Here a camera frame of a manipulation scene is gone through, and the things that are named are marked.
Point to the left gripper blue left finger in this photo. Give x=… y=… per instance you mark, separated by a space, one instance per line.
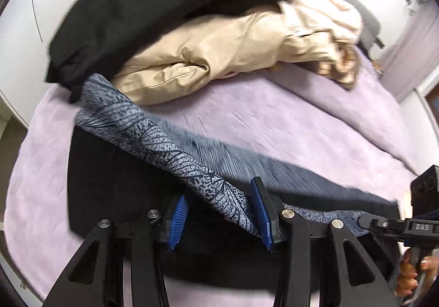
x=176 y=222

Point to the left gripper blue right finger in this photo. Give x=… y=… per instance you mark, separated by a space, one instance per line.
x=261 y=217

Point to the black pants with patterned trim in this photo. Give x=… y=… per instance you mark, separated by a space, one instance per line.
x=124 y=162

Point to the person's right hand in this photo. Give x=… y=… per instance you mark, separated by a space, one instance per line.
x=406 y=281

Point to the brown patterned garment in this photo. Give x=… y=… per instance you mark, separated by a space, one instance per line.
x=344 y=70

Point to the beige puffer jacket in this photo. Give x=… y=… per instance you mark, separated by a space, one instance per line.
x=216 y=47

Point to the black garment on bed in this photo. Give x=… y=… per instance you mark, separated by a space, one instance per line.
x=99 y=36

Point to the white wardrobe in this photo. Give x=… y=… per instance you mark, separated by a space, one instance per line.
x=27 y=27

